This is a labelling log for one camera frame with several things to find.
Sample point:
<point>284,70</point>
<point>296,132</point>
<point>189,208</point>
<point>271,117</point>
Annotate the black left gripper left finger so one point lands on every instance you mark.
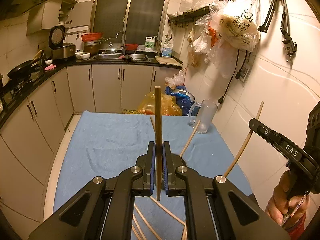
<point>103,208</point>

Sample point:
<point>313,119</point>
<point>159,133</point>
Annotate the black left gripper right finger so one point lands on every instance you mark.
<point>214,207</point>

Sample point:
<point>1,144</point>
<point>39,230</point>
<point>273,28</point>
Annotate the lower kitchen cabinets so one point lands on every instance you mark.
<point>32,134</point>

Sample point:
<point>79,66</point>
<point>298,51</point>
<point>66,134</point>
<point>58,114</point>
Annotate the kitchen cabinets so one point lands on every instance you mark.
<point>32,134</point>
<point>72,13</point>

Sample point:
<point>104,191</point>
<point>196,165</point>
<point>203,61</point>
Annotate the black kitchen countertop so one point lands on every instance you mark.
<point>12,96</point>

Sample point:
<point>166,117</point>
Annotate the dark kitchen window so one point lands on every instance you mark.
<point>139,19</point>

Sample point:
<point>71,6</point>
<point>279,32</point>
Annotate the upper kitchen cabinets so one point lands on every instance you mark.
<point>72,13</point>

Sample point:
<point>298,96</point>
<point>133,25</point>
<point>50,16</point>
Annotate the person's right hand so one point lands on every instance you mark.
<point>278,205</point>

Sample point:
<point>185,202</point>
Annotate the long diagonal wooden chopstick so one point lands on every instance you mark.
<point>167,211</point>

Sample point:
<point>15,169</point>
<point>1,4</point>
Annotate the wooden chopstick tall right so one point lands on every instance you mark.
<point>190,139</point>

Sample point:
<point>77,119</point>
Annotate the blue towel mat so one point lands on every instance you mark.
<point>105,144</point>

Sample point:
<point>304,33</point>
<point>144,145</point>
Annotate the clear glass mug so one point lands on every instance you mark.
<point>201,115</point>

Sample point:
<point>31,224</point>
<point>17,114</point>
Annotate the wooden chopstick short right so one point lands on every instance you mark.
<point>153,123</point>

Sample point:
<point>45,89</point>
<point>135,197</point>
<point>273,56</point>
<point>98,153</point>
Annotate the yellow plastic bag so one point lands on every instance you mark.
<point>169,105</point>

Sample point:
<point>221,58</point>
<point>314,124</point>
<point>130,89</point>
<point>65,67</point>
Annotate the blue plastic bag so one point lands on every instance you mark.
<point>184,99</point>

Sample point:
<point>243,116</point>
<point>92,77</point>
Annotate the clear hanging plastic bags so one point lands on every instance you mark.
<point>210,47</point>

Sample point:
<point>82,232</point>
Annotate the white printed hanging bag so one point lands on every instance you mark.
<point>238,23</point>

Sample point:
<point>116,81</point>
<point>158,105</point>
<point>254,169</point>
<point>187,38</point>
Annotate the wooden cutting board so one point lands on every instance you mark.
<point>167,61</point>

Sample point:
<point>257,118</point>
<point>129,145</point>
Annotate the black frying pan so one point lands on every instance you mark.
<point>24,69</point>

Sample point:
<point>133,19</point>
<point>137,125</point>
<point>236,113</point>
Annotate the chrome sink faucet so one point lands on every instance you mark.
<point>123,41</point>

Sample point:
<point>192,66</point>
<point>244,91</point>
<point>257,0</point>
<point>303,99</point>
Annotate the glass pot lid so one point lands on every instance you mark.
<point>111,45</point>

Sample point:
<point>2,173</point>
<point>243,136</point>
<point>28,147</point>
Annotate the black rice cooker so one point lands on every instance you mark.
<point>60,49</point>

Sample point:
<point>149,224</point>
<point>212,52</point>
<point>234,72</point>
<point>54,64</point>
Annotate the blue label bottle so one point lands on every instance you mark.
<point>167,50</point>

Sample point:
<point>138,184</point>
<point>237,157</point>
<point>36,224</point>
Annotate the red basin on pot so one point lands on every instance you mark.
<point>91,37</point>

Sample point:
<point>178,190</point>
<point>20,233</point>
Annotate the white detergent jug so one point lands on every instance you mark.
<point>149,43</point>

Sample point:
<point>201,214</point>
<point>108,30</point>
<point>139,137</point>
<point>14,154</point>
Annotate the black range hood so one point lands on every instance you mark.
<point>19,7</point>

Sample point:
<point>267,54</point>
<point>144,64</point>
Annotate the black wall hook rail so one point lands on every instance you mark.
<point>193,15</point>

